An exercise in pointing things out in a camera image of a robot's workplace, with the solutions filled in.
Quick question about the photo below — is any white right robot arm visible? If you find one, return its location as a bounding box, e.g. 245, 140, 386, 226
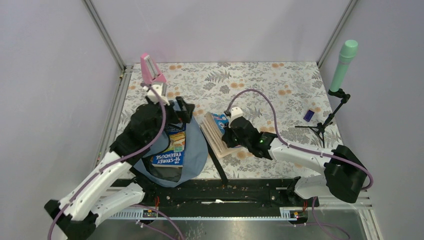
221, 117, 367, 206

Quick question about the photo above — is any purple toy brick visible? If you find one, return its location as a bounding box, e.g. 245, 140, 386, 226
303, 109, 315, 122

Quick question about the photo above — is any pink metronome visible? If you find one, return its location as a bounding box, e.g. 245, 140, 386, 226
140, 53, 167, 85

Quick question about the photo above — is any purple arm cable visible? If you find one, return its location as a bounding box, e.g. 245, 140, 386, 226
224, 88, 375, 240
47, 82, 186, 240

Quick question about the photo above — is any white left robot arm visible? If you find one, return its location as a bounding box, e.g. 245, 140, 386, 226
44, 96, 195, 240

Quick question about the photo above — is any floral tablecloth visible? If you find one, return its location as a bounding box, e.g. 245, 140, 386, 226
107, 61, 355, 180

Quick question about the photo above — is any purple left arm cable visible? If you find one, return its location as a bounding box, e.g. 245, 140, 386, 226
47, 82, 186, 240

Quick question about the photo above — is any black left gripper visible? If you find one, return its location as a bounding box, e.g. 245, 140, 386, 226
147, 95, 195, 144

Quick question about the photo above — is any blue student backpack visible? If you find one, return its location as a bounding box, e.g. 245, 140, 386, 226
131, 118, 213, 188

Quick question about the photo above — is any blue treehouse book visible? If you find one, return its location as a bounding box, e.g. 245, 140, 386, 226
151, 123, 186, 168

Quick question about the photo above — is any blue round package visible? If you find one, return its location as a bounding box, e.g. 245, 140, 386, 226
199, 111, 243, 159

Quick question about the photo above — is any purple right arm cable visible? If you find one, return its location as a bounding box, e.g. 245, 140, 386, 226
224, 88, 375, 240

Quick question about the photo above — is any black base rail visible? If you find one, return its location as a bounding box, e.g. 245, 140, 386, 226
133, 177, 320, 218

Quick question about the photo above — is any black tripod stand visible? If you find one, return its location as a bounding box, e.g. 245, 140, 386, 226
295, 88, 351, 148

